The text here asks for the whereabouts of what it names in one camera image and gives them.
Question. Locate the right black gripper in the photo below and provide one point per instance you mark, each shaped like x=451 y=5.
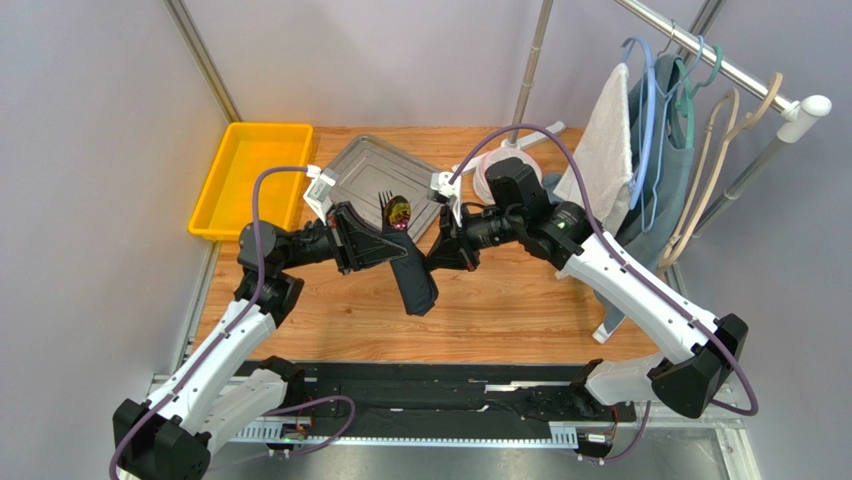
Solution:
x=459 y=236

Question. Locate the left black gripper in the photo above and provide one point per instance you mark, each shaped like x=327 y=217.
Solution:
x=355 y=243

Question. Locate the black paper napkin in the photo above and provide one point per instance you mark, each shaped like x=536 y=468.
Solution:
x=417 y=287

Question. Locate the purple iridescent fork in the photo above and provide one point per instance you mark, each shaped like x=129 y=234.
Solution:
x=385 y=199

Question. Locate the gold iridescent spoon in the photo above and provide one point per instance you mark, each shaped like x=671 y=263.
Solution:
x=400 y=212

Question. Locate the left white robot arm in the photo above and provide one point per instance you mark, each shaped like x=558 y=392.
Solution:
x=178 y=428

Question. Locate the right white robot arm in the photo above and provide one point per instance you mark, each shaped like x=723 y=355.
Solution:
x=697 y=349

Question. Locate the pink white round container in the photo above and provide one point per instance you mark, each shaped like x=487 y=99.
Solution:
x=480 y=185

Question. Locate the silver metal tray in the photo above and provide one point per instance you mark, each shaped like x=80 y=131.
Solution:
x=368 y=166

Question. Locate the yellow plastic bin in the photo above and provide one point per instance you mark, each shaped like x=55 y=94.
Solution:
x=247 y=149

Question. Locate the white towel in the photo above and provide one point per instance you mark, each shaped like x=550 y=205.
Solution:
x=604 y=154

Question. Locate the blue clothes hanger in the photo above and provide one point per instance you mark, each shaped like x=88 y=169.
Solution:
x=659 y=159

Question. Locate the beige clothes hanger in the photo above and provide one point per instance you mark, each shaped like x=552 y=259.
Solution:
x=745 y=126
x=705 y=173

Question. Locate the teal grey garment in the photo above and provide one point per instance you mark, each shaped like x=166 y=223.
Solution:
x=645 y=248

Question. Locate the green clothes hanger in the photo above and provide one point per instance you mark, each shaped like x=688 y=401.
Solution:
x=689 y=93

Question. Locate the metal clothes rack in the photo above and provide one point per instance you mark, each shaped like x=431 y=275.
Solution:
x=748 y=102

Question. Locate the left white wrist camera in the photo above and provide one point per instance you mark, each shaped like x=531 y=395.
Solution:
x=317 y=195

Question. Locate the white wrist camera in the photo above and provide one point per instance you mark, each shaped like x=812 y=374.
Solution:
x=445 y=189
x=317 y=195

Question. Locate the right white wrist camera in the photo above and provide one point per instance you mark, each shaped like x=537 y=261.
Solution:
x=445 y=189

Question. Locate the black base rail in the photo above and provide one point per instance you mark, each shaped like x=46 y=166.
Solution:
x=441 y=405

